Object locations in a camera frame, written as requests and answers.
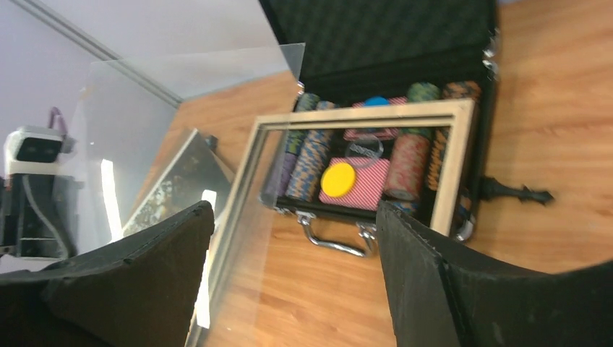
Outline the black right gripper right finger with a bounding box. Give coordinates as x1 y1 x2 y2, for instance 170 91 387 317
376 202 612 346

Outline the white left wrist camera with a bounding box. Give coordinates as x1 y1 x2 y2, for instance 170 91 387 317
4 126 74 179

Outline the clear acrylic sheet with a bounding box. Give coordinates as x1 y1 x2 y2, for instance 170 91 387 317
62 43 306 347

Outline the black frame stand piece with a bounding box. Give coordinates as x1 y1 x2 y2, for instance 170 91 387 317
479 176 554 205

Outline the red playing card deck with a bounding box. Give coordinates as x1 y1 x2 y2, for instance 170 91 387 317
319 157 390 211

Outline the yellow poker chip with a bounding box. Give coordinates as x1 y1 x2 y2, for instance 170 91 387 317
321 163 356 198

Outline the black poker chip case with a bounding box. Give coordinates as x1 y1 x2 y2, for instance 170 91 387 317
261 1 500 241

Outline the autumn leaves photo print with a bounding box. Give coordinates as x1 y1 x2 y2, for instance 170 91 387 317
123 129 234 236

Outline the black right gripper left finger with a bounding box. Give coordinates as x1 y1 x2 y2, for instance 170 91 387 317
1 202 215 346

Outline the light wooden picture frame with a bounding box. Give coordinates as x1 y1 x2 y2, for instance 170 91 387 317
186 99 473 346

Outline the blue poker chip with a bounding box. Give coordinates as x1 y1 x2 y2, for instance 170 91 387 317
363 96 390 107

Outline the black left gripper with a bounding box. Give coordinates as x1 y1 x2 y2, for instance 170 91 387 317
1 173 80 259

